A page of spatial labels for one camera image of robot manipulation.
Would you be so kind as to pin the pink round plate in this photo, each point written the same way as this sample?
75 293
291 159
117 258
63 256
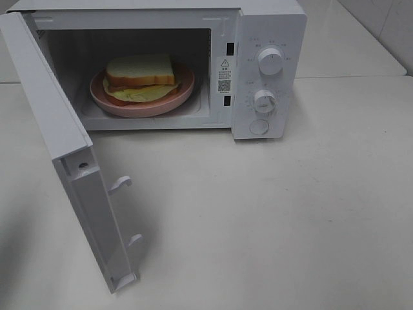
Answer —
139 109

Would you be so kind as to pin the white warning label sticker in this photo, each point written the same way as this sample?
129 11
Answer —
224 74

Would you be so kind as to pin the white microwave oven body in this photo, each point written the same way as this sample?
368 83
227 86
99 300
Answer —
78 38

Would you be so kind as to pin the toast sandwich with lettuce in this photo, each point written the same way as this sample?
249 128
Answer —
139 79

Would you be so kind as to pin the round white door button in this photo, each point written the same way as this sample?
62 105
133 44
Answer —
259 127

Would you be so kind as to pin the lower white timer knob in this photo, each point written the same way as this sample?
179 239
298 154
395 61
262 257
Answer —
264 101

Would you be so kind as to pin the upper white power knob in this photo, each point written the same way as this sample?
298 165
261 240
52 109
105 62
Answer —
270 60

